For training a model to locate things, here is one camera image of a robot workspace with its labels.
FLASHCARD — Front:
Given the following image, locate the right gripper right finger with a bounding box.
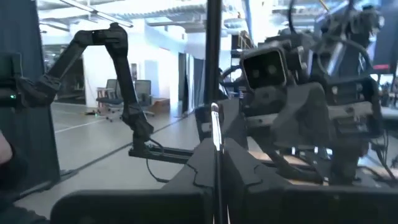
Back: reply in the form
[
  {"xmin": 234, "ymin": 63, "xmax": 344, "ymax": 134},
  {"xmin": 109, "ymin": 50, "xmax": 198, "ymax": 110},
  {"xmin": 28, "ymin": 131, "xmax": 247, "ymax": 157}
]
[{"xmin": 223, "ymin": 138, "xmax": 398, "ymax": 224}]

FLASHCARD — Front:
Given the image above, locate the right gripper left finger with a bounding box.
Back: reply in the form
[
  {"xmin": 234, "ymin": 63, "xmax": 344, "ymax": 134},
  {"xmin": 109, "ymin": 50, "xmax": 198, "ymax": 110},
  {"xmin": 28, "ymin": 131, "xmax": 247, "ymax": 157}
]
[{"xmin": 51, "ymin": 139, "xmax": 217, "ymax": 224}]

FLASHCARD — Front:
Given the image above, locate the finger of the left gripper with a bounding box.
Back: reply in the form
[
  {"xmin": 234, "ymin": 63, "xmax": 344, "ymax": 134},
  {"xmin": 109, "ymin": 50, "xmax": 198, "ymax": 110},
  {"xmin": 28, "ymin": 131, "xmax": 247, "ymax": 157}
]
[
  {"xmin": 331, "ymin": 142, "xmax": 369, "ymax": 184},
  {"xmin": 270, "ymin": 144, "xmax": 324, "ymax": 184}
]

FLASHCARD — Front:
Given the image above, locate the wooden box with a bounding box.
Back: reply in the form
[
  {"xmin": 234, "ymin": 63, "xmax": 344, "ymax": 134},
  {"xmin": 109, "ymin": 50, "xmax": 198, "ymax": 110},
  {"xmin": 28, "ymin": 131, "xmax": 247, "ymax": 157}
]
[{"xmin": 151, "ymin": 97, "xmax": 171, "ymax": 114}]

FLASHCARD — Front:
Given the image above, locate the monitor with blue screen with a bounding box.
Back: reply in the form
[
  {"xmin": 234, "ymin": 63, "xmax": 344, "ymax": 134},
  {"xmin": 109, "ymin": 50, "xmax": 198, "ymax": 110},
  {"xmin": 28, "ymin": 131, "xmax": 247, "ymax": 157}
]
[{"xmin": 371, "ymin": 0, "xmax": 398, "ymax": 75}]

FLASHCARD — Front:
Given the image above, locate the dark blue partition panel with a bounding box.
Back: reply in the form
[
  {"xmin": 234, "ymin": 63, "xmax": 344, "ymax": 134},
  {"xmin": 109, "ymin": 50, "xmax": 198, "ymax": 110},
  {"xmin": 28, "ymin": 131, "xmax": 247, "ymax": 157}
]
[{"xmin": 0, "ymin": 0, "xmax": 60, "ymax": 194}]

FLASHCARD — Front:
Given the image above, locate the person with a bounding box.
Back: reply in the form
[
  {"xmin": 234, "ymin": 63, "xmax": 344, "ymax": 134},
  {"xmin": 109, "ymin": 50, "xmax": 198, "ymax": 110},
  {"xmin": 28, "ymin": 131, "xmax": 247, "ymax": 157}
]
[{"xmin": 0, "ymin": 130, "xmax": 50, "ymax": 224}]

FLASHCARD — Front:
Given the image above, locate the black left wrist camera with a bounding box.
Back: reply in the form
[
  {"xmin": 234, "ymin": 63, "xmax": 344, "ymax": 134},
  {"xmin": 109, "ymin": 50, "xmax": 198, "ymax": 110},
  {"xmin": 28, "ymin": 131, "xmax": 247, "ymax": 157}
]
[{"xmin": 241, "ymin": 46, "xmax": 290, "ymax": 91}]

